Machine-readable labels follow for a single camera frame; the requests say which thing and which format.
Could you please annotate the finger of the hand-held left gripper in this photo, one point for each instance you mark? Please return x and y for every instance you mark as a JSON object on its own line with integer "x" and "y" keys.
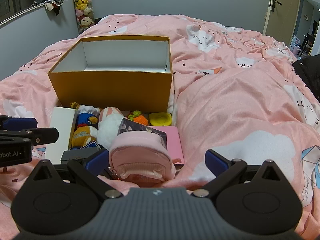
{"x": 42, "y": 133}
{"x": 21, "y": 123}

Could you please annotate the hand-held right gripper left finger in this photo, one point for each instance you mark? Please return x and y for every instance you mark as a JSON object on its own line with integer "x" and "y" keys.
{"x": 98, "y": 160}

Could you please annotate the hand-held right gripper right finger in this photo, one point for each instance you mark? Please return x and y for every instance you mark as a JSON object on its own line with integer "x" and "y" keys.
{"x": 215, "y": 159}

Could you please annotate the white box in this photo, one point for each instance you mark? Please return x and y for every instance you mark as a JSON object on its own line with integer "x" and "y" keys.
{"x": 60, "y": 135}

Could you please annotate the black box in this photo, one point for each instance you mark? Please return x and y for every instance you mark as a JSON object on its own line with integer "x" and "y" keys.
{"x": 75, "y": 153}

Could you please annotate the white rabbit plush toy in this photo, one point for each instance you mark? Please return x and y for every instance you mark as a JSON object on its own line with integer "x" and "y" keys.
{"x": 107, "y": 130}

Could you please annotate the pink mini backpack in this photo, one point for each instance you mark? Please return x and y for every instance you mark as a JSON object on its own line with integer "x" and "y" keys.
{"x": 140, "y": 155}

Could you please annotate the pink box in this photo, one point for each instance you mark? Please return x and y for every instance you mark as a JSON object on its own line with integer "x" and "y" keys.
{"x": 173, "y": 142}

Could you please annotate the dark printed card box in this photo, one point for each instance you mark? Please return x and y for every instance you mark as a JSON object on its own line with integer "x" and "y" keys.
{"x": 140, "y": 130}

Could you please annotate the crochet orange toy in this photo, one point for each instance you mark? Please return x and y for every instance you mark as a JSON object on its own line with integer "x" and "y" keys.
{"x": 140, "y": 118}

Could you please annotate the yellow round container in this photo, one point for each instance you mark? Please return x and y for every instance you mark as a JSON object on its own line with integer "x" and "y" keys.
{"x": 160, "y": 120}

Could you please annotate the orange cardboard box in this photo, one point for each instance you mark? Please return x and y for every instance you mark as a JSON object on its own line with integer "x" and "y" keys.
{"x": 112, "y": 87}

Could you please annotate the pink printed blanket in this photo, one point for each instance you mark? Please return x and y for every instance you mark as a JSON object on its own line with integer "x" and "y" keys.
{"x": 237, "y": 110}

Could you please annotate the black jacket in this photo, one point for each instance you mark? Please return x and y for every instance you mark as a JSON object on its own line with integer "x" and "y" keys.
{"x": 308, "y": 72}

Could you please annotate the hanging column of plush toys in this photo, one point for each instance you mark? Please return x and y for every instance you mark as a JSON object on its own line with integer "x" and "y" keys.
{"x": 83, "y": 3}

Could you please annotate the dark wooden chair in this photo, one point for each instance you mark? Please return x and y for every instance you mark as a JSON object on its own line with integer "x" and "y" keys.
{"x": 307, "y": 43}

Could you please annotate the beige door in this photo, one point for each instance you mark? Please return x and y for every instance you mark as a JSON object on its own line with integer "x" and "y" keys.
{"x": 282, "y": 7}

